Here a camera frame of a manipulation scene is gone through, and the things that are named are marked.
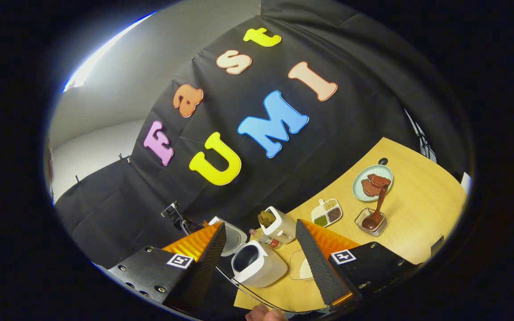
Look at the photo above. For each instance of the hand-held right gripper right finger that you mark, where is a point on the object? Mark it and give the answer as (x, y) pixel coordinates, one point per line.
(319, 267)

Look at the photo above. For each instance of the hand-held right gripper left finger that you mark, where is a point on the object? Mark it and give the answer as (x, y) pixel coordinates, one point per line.
(205, 267)

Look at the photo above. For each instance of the clear container of rice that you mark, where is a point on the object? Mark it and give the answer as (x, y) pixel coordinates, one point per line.
(301, 267)

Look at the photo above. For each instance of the white rice cooker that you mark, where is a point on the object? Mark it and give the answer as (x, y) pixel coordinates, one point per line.
(266, 267)

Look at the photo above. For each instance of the dark wooden spoon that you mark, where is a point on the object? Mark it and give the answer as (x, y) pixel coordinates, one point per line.
(373, 220)

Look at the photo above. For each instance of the cream toaster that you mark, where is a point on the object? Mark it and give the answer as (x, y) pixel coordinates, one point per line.
(283, 227)

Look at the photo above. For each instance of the clear plastic water bottle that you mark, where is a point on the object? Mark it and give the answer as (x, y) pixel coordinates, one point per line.
(270, 241)

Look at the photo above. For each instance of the white divided grain dish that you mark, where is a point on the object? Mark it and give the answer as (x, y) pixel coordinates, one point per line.
(319, 211)

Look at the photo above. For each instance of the brown bread slice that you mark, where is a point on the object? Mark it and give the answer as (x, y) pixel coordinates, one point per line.
(263, 219)
(271, 216)

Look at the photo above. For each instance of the pale green plate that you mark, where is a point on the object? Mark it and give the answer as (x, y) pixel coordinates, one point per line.
(358, 189)

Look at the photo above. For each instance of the red meat piece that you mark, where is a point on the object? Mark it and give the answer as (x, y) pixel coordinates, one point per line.
(369, 188)
(379, 180)

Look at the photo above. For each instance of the black table grommet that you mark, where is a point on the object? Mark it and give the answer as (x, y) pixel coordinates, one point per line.
(383, 161)

